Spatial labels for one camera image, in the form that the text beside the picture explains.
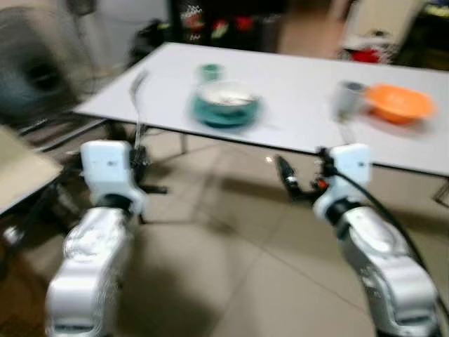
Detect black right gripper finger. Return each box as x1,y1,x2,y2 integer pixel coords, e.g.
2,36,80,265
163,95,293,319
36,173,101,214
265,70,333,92
276,155,301,201

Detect silver metal fork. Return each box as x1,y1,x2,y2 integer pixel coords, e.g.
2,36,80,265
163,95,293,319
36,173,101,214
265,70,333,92
128,69,150,148

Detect teal plate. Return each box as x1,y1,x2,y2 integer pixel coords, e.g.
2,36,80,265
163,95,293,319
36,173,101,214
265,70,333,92
188,95,264,129

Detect grey cup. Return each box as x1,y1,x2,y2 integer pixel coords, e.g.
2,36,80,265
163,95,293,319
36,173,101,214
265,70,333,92
333,81,367,121

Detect white table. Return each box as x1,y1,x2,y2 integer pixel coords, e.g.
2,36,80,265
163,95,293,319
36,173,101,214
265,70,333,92
74,42,449,204

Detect white bowl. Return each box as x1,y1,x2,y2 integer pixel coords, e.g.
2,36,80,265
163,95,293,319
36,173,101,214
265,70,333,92
195,81,259,110

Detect orange bowl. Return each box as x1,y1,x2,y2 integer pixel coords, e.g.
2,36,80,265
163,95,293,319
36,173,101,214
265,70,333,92
365,84,436,126

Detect small green cup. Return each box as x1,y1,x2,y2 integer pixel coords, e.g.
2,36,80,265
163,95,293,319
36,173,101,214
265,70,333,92
198,63,224,84

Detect beige board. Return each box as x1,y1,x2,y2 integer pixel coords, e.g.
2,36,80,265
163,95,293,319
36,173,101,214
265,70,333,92
0,126,64,215

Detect grey standing fan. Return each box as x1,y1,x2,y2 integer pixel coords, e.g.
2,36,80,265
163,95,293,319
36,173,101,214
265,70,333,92
0,7,95,131

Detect red object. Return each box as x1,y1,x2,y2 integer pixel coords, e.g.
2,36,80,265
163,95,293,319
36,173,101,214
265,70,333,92
351,49,383,64

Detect dark cabinet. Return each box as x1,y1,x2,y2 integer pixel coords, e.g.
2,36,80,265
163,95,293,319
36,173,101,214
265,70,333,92
167,0,281,53

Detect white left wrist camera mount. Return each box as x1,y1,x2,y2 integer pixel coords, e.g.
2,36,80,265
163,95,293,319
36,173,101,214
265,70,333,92
79,140,145,211

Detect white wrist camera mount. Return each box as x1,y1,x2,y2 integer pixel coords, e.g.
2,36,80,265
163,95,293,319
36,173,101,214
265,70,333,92
312,144,373,215
79,140,145,211

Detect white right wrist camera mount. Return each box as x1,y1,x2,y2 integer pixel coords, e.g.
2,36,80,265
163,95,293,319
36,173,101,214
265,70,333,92
312,144,373,215

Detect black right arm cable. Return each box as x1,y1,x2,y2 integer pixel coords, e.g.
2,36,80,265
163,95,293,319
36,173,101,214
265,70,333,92
337,165,449,317

